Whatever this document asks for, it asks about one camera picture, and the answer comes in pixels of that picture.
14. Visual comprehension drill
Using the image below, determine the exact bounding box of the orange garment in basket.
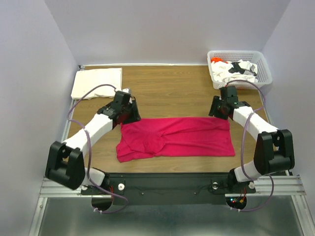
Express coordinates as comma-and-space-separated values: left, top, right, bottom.
211, 57, 223, 63

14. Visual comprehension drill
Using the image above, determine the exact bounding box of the black white garment in basket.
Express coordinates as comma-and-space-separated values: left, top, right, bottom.
228, 62, 245, 74

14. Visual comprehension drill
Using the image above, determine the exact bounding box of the white crumpled shirt in basket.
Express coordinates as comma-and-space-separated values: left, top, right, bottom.
211, 58, 258, 83

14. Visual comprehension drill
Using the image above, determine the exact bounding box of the folded white t-shirt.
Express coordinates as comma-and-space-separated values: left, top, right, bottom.
71, 68, 123, 100

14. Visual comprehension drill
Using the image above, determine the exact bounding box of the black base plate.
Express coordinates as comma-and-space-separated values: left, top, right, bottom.
81, 173, 256, 206

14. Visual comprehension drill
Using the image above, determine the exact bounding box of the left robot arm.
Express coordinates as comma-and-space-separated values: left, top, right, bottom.
45, 89, 141, 190

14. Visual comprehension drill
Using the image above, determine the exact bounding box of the aluminium frame rail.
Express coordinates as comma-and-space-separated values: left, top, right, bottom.
39, 176, 306, 198

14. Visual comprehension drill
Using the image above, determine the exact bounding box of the white plastic basket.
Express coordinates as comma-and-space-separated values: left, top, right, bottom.
207, 50, 272, 89

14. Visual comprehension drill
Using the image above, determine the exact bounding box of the pink t-shirt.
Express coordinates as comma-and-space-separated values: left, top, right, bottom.
116, 117, 235, 163

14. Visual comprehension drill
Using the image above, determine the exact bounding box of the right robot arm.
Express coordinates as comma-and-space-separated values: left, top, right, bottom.
209, 86, 295, 192

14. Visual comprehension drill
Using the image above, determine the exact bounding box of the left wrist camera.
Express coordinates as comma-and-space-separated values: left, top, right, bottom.
122, 88, 132, 94

